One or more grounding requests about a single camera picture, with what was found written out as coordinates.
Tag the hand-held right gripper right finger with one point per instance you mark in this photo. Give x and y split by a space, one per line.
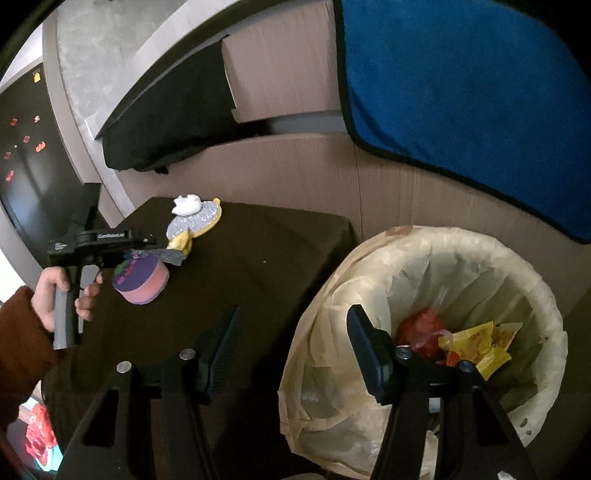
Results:
365 357

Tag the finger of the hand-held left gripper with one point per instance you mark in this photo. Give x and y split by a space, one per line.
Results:
144 238

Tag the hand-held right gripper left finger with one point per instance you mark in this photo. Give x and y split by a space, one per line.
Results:
221 355

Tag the purple pink round sponge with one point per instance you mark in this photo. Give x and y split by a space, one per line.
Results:
138 284

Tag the red plastic bag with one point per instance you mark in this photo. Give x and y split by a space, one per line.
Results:
420 327

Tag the bin with beige plastic liner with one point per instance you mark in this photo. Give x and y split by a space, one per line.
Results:
351 429

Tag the person's left forearm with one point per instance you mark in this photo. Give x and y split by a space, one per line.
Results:
18 355

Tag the person's left hand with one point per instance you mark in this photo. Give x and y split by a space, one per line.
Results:
44 300

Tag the grey foil wrapper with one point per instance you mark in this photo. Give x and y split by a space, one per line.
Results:
168 257

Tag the yellow snack wrapper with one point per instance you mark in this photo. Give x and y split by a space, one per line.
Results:
181 242

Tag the white crumpled tissue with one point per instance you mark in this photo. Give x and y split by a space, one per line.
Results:
185 204

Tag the silver yellow scrub pad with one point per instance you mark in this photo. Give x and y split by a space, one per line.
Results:
198 224

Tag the dark door with red stickers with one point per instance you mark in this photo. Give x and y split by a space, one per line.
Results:
32 175

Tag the yellow crumpled wrapper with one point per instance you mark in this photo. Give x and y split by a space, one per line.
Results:
466 344

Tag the black cloth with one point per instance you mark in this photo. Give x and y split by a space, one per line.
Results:
175 115

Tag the cardboard box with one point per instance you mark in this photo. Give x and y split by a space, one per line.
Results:
295 175

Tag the white countertop ledge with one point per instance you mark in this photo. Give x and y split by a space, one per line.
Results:
138 60

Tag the red printed cloth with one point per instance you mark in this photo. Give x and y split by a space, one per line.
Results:
39 434

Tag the blue cloth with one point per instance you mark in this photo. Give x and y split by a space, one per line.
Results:
461 92

